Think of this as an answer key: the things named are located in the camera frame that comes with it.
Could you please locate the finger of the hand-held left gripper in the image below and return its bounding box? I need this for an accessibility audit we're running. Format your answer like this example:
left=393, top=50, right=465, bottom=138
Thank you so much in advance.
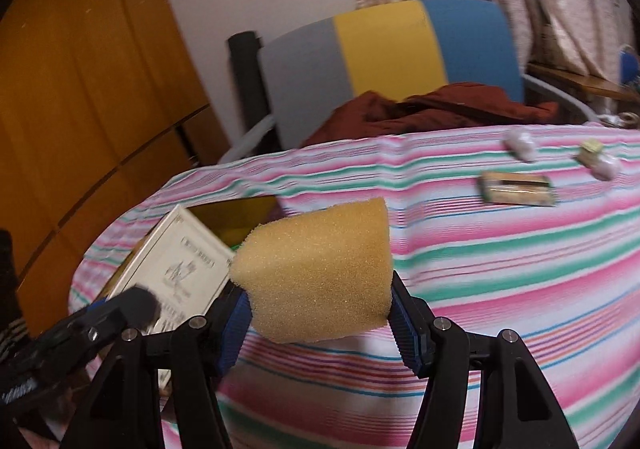
left=89, top=285, right=162, bottom=332

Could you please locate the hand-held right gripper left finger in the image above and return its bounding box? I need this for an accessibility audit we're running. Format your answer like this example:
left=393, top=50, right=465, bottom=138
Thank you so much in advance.
left=59, top=286, right=252, bottom=449

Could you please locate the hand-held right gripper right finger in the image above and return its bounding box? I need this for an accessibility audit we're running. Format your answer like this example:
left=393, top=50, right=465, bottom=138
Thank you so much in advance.
left=388, top=270, right=581, bottom=449

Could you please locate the cream printed box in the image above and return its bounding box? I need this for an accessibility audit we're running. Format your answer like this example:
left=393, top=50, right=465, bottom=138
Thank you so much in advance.
left=107, top=205, right=237, bottom=392

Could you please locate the yellow sponge block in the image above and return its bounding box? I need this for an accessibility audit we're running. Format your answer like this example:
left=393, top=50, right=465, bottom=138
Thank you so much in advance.
left=228, top=196, right=393, bottom=344

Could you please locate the yellow cardboard box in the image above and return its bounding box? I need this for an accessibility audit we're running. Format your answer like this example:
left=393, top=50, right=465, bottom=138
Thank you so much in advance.
left=100, top=195, right=281, bottom=302

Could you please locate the pink green striped tablecloth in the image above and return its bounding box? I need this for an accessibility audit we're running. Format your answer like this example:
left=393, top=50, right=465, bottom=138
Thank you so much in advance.
left=67, top=124, right=640, bottom=449

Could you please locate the wrapped snack bar packet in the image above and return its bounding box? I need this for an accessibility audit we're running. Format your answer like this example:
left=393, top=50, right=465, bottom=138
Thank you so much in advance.
left=477, top=170, right=556, bottom=206

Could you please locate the wooden wardrobe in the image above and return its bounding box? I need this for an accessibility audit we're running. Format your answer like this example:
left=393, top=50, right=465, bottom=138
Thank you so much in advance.
left=0, top=0, right=231, bottom=335

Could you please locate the red-brown jacket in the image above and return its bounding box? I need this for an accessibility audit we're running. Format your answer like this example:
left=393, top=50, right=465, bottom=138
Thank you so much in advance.
left=300, top=83, right=558, bottom=148

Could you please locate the grey yellow blue chair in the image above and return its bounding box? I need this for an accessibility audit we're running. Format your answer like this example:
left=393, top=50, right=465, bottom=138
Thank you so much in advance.
left=220, top=0, right=601, bottom=164

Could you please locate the small white metal item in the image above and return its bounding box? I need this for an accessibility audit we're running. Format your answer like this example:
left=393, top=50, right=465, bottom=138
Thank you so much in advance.
left=597, top=111, right=640, bottom=130

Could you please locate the wooden side desk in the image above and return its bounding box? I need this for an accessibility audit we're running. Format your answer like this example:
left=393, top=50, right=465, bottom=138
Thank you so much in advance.
left=527, top=61, right=640, bottom=102

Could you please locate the blue object on desk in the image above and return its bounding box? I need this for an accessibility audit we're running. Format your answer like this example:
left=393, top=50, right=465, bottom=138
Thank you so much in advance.
left=620, top=51, right=640, bottom=87

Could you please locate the black cylindrical post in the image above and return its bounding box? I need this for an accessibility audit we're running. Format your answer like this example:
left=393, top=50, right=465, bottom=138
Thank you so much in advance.
left=228, top=31, right=267, bottom=134

